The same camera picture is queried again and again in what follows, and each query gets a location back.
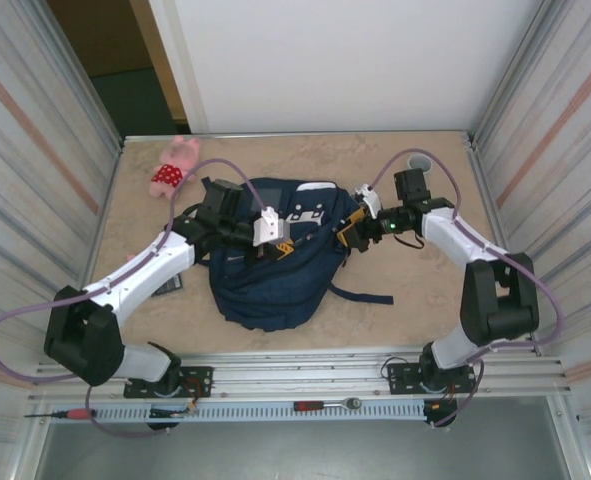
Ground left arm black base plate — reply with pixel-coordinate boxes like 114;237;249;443
123;366;215;400

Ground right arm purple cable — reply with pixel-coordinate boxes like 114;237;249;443
372;149;565;429

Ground corrugated side panel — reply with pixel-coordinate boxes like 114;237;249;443
0;0;126;480
467;0;591;480

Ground red handled screwdriver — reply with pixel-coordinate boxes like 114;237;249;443
23;408;96;420

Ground aluminium frame rail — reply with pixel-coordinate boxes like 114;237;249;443
27;349;574;406

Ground pink plush toy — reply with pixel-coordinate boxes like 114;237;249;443
148;134;202;203

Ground grey cup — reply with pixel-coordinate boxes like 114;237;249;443
405;152;434;174

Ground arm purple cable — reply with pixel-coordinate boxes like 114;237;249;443
372;149;565;429
0;157;271;436

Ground white slotted cable duct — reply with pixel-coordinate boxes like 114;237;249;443
94;402;426;424

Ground navy blue backpack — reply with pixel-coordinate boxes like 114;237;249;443
177;177;394;331

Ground red black power wires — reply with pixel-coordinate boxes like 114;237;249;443
422;382;471;426
147;377;211;419

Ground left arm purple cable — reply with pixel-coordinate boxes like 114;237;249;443
0;157;271;436

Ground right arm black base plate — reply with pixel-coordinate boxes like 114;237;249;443
387;362;479;396

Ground red handled ratchet wrench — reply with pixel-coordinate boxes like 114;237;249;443
293;397;364;412

